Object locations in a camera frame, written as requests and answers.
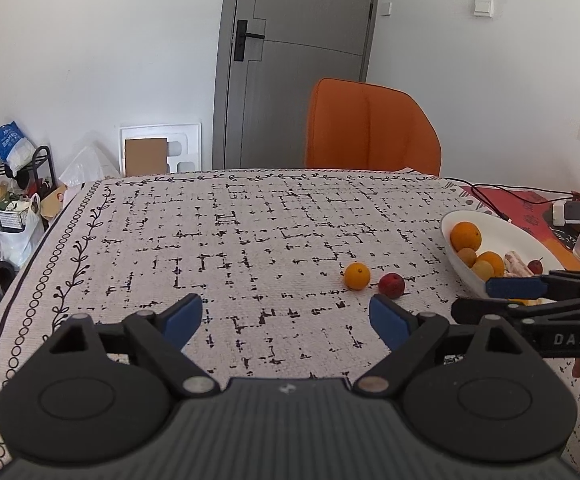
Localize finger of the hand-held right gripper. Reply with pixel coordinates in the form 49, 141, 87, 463
485, 270, 580, 301
451, 297, 538, 332

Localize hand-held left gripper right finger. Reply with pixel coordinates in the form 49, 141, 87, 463
352, 293, 542, 396

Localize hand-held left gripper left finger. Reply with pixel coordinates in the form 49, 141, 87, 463
50, 293, 221, 397

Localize peeled orange segments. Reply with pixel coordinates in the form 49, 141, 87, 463
503, 252, 536, 278

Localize large orange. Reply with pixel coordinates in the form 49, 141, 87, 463
450, 221, 483, 252
476, 251, 506, 277

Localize white oval bowl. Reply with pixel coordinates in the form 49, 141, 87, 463
440, 210, 567, 307

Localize small orange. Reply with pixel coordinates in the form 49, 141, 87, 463
344, 262, 371, 291

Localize red paper sheet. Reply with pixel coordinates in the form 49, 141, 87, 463
460, 185, 580, 252

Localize patterned white tablecloth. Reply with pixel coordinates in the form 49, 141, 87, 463
0, 167, 580, 480

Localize white power adapter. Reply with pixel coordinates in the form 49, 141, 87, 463
551, 200, 580, 226

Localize brown cardboard sheet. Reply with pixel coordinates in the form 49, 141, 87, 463
124, 138, 169, 176

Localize brown paper bag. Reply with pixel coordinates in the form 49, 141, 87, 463
40, 185, 68, 231

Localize clear plastic bag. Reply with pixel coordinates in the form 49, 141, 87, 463
58, 145, 120, 189

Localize white foam board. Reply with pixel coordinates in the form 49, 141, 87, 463
118, 121, 203, 177

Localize white plastic shopping bag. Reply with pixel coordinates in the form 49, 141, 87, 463
0, 194, 45, 268

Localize orange chair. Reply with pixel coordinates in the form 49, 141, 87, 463
304, 78, 442, 177

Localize black shoe rack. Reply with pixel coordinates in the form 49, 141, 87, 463
0, 145, 56, 242

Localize blue and white bag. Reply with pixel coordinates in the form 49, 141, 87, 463
0, 122, 36, 172

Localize grey door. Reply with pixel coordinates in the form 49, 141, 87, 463
211, 0, 383, 171

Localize black cable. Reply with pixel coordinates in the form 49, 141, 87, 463
445, 177, 580, 223

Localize black door handle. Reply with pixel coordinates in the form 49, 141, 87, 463
233, 19, 265, 62

